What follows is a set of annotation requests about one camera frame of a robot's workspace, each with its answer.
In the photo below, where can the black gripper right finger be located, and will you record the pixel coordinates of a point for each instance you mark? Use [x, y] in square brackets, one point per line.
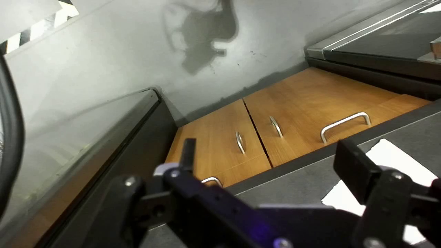
[362, 173]

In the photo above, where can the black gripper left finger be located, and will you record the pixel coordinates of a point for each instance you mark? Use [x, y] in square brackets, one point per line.
[180, 191]

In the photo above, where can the white paper napkin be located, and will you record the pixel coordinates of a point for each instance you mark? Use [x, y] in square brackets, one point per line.
[390, 173]

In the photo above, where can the wooden upper cabinet left door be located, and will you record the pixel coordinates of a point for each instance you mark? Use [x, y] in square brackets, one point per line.
[216, 154]

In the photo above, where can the wooden cabinet door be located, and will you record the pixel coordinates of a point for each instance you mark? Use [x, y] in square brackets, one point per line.
[313, 98]
[216, 154]

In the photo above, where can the wooden upper cabinet right door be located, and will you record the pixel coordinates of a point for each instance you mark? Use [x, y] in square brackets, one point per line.
[313, 98]

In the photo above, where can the silver cabinet door handle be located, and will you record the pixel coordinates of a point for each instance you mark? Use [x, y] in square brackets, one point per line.
[240, 143]
[277, 129]

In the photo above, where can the silver drawer handle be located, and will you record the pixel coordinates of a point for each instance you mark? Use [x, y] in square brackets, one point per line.
[343, 123]

